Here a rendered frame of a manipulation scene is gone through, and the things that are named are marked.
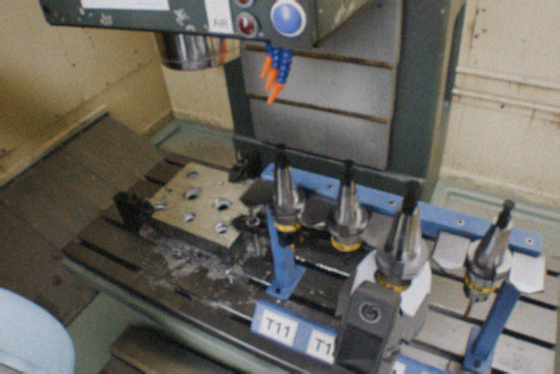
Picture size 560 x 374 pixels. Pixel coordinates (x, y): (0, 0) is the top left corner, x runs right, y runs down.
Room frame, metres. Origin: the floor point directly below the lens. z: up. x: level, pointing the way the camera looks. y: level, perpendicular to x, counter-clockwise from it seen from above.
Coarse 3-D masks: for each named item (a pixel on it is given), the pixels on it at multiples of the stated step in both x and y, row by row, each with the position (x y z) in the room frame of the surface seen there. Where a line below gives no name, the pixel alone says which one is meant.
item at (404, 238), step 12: (396, 216) 0.33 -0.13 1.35; (408, 216) 0.32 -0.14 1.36; (420, 216) 0.32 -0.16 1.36; (396, 228) 0.32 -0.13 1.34; (408, 228) 0.32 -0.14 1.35; (420, 228) 0.32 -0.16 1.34; (396, 240) 0.32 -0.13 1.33; (408, 240) 0.31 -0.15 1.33; (420, 240) 0.32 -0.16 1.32; (396, 252) 0.32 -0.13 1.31; (408, 252) 0.31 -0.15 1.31
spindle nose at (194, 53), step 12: (156, 36) 0.69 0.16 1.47; (168, 36) 0.67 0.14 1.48; (180, 36) 0.66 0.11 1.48; (192, 36) 0.66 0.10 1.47; (156, 48) 0.71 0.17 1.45; (168, 48) 0.67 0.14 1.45; (180, 48) 0.66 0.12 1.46; (192, 48) 0.66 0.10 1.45; (204, 48) 0.66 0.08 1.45; (216, 48) 0.66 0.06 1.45; (228, 48) 0.68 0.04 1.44; (240, 48) 0.70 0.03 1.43; (168, 60) 0.68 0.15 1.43; (180, 60) 0.66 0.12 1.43; (192, 60) 0.66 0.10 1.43; (204, 60) 0.66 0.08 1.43; (216, 60) 0.67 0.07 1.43; (228, 60) 0.68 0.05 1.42
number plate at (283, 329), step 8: (264, 312) 0.50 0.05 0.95; (272, 312) 0.50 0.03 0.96; (264, 320) 0.49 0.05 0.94; (272, 320) 0.48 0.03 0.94; (280, 320) 0.48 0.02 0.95; (288, 320) 0.47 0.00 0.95; (264, 328) 0.48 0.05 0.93; (272, 328) 0.47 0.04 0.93; (280, 328) 0.47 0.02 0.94; (288, 328) 0.46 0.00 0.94; (296, 328) 0.46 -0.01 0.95; (272, 336) 0.46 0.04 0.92; (280, 336) 0.46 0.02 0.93; (288, 336) 0.45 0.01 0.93
